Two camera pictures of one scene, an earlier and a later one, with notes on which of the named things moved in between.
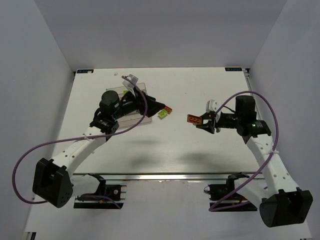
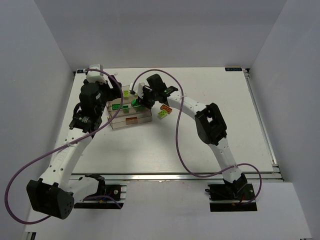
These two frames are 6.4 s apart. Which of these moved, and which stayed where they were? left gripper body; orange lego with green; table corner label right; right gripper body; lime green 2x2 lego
Moved: orange lego with green; left gripper body; right gripper body
Stayed: table corner label right; lime green 2x2 lego
